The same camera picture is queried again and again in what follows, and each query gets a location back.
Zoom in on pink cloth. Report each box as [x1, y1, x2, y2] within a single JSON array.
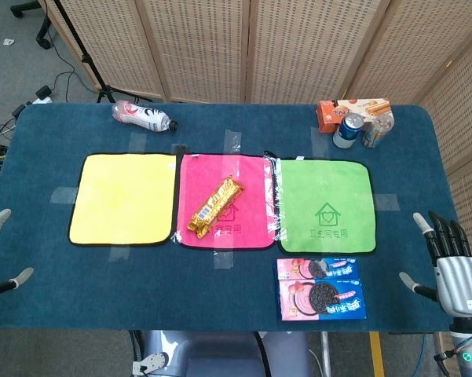
[[171, 152, 280, 251]]

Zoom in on black tripod stand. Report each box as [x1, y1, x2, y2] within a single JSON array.
[[53, 0, 154, 104]]

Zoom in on orange biscuit box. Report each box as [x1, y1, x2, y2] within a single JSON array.
[[317, 97, 392, 134]]

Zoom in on black office chair base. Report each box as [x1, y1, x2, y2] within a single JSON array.
[[10, 0, 53, 50]]

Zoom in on yellow cloth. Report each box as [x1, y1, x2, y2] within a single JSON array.
[[68, 152, 177, 247]]

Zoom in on yellow floor tape strip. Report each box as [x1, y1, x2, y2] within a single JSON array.
[[369, 331, 386, 377]]

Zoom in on large blue pink Oreo box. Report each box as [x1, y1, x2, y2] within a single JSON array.
[[276, 278, 368, 322]]

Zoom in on wicker screen panel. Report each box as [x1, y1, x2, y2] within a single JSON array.
[[345, 0, 472, 107], [435, 151, 472, 377], [415, 23, 472, 172], [246, 0, 393, 105], [135, 0, 252, 104], [37, 0, 170, 101]]

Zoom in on black floor cable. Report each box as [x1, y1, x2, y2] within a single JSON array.
[[49, 23, 88, 97]]

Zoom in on blue soda can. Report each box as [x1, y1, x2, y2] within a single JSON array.
[[332, 112, 365, 149]]

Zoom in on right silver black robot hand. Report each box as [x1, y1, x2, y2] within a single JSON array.
[[399, 210, 472, 317]]

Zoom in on plastic drink bottle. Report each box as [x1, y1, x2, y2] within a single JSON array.
[[112, 100, 179, 134]]

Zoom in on green cloth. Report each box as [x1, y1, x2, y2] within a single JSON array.
[[276, 157, 378, 255]]

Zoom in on clear snack jar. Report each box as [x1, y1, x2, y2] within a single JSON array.
[[361, 115, 394, 149]]

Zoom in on clear tape strip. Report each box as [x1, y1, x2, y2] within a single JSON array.
[[373, 193, 401, 211], [213, 249, 236, 270], [49, 186, 79, 205], [108, 243, 131, 263], [223, 127, 243, 154], [130, 132, 148, 152], [310, 126, 333, 159]]

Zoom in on white power strip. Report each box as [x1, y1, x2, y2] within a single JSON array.
[[30, 85, 53, 105]]

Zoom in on metal table leg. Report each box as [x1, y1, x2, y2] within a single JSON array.
[[320, 331, 331, 377]]

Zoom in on small blue pink Oreo box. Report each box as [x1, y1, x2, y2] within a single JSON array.
[[273, 257, 358, 282]]

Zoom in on grey robot torso base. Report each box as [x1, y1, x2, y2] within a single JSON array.
[[131, 330, 311, 377]]

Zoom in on blue felt table cover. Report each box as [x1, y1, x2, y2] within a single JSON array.
[[0, 102, 463, 335]]

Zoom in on golden snack bar wrapper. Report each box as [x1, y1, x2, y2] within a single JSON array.
[[186, 175, 246, 239]]

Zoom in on crumpled clear tape band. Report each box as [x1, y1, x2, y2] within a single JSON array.
[[263, 151, 288, 243]]

